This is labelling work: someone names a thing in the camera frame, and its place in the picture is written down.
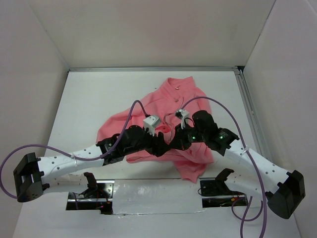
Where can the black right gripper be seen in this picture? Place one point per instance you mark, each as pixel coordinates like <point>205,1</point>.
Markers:
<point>180,141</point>

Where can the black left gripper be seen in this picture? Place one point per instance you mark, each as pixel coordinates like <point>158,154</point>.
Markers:
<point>158,147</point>

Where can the pink zip jacket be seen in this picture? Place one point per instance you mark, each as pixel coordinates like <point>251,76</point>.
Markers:
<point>164,102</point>

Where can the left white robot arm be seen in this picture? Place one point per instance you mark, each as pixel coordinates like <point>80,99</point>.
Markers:
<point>34,175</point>

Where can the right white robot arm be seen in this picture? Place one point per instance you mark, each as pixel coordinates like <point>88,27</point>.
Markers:
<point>279,188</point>

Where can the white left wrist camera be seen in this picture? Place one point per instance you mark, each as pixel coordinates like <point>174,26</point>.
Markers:
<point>150,123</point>

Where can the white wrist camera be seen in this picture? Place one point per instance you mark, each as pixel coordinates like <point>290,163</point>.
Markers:
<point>150,123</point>
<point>182,115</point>

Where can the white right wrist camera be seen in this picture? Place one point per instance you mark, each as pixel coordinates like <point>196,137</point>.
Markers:
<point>182,115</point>

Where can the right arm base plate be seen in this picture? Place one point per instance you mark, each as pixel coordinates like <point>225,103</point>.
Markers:
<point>216,194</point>

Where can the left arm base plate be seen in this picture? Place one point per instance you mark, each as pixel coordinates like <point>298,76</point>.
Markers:
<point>100,199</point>

